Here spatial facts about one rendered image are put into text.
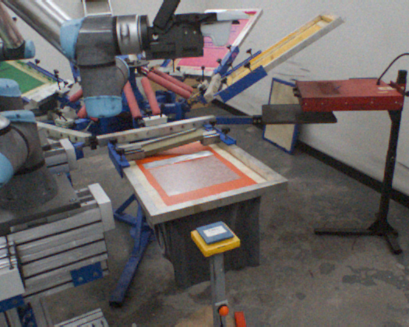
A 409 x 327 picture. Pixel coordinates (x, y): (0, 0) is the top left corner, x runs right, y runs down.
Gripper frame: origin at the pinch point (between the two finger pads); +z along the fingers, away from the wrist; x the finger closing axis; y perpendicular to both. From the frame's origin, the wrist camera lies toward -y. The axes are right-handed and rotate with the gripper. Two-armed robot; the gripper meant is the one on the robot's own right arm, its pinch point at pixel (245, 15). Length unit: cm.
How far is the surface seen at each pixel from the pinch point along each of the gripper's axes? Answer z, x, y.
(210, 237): -8, -40, 66
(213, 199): -6, -62, 61
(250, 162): 13, -96, 57
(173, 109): -25, -190, 43
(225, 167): 2, -98, 59
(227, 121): 10, -186, 52
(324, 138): 119, -315, 100
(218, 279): -7, -44, 85
